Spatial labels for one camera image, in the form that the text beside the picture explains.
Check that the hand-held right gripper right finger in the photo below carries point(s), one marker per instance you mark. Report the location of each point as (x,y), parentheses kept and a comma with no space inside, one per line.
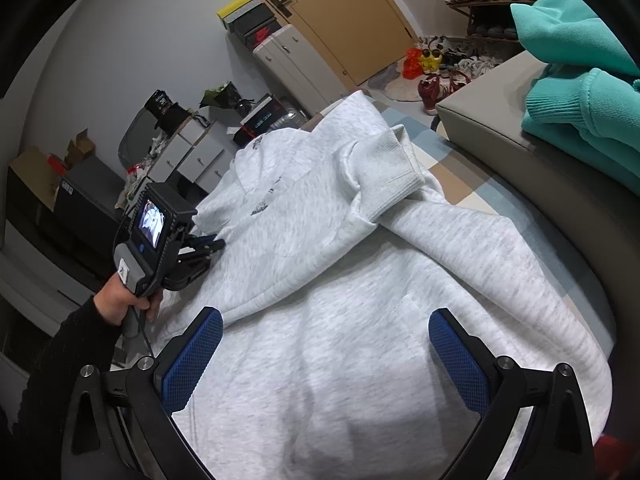
(460,365)

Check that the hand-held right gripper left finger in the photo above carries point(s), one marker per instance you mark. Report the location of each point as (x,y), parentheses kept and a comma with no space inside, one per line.
(195,360)

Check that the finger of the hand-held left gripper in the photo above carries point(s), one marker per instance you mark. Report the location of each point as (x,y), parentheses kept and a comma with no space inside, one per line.
(212,244)
(200,257)

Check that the light grey hoodie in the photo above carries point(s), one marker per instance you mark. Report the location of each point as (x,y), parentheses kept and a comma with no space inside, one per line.
(350,335)

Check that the person's left forearm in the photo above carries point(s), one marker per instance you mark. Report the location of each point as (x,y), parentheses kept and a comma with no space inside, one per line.
(55,360)

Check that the person's left hand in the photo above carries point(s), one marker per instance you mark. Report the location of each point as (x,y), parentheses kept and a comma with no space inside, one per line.
(117,300)

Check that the black cabinet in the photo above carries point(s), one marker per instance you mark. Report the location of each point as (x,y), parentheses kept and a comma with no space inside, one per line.
(85,210)

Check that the white drawer cabinet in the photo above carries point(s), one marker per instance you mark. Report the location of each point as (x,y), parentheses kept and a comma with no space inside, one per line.
(200,160)

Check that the crumpled plastic bags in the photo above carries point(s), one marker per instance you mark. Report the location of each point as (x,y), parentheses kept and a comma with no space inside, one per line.
(137,175)

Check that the grey oval mirror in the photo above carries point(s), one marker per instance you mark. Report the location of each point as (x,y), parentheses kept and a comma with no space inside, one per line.
(132,140)

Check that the small cardboard box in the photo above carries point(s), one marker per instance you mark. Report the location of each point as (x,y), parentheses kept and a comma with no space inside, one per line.
(80,150)

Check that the black box with red print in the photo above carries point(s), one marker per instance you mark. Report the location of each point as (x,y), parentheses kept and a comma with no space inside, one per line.
(262,120)

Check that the large cardboard box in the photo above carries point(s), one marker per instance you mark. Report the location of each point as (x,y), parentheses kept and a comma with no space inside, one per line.
(35,175)

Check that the clear plastic bottles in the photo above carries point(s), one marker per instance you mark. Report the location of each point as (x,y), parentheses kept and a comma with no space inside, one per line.
(292,120)

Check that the dark wrapped bouquet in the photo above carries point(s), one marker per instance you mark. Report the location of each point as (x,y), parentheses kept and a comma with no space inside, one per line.
(222,95)

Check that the red object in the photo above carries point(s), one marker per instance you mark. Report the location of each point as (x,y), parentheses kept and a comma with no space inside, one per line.
(610,460)

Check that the tall white cabinet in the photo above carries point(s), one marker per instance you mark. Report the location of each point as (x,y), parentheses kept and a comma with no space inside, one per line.
(295,70)

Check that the yellow grey shoe box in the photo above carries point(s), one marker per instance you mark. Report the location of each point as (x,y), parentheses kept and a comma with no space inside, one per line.
(240,10)

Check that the round rug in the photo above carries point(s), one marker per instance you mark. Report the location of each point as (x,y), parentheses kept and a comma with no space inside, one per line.
(395,87)

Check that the grey upholstered bench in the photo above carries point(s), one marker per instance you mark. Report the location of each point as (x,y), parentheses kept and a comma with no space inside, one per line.
(480,105)

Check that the wooden door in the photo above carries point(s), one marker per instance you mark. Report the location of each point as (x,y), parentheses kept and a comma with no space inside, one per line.
(340,10)

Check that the maroon shoes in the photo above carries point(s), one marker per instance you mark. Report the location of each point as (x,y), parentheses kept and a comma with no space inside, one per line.
(432,92)

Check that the red plastic bag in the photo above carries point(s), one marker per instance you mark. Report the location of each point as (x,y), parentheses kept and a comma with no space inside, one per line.
(412,62)

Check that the teal sweatshirt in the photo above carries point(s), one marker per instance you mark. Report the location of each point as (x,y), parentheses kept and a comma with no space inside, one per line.
(575,110)

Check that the yellow shoes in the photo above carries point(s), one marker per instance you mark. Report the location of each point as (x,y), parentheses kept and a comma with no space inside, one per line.
(431,60)

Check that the pile of assorted sneakers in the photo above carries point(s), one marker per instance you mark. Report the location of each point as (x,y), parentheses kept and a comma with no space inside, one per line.
(470,60)

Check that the wooden shoe rack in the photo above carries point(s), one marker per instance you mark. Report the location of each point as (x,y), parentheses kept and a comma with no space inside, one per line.
(480,4)

